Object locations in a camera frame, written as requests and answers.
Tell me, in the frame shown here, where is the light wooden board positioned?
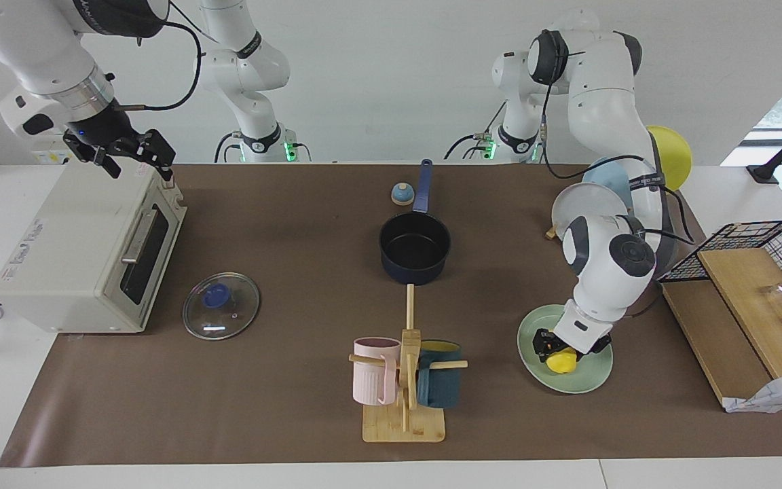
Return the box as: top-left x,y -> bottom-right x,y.
696,247 -> 782,381

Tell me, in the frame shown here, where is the brown table mat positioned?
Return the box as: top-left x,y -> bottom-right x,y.
0,163 -> 782,468

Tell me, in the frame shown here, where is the beige toaster oven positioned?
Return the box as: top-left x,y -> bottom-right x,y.
0,163 -> 188,335

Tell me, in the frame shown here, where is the black pot blue handle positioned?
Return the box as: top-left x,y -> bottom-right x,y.
379,159 -> 451,285

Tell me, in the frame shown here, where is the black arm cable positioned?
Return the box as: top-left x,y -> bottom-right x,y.
119,19 -> 203,113
542,68 -> 696,247

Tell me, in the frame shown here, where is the black base cable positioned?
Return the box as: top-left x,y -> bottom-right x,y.
443,101 -> 508,162
213,131 -> 312,164

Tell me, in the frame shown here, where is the grey plate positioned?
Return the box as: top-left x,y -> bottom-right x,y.
552,182 -> 629,244

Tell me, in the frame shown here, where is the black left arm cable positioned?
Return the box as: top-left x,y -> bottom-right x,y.
542,68 -> 696,247

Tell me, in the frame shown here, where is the yellow lemon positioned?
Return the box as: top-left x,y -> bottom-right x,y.
546,346 -> 578,374

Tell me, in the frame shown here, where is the black right base cable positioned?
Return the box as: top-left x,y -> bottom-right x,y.
213,131 -> 312,164

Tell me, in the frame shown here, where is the wooden mug tree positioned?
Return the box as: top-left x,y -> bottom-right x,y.
349,284 -> 468,443

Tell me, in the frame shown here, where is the yellow plate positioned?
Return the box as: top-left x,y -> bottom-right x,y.
647,125 -> 693,192

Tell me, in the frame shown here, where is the dark teal mug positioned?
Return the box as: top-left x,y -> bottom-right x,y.
417,340 -> 463,409

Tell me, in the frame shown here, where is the black wire basket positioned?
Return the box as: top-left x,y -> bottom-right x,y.
658,219 -> 782,310

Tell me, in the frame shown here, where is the green plate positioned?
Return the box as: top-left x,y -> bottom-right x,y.
517,304 -> 614,395

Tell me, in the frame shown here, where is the light blue plate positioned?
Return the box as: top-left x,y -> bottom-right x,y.
582,158 -> 637,206

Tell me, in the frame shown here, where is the white outlet box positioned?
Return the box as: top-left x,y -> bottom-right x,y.
31,146 -> 74,166

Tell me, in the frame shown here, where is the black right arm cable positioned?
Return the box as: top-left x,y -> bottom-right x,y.
119,19 -> 203,113

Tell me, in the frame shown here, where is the black left base cable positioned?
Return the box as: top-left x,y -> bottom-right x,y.
443,101 -> 508,162

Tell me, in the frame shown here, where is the pink mug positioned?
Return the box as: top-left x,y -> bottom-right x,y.
353,337 -> 402,406

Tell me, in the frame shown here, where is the glass lid blue knob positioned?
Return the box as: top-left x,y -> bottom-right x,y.
182,272 -> 261,341

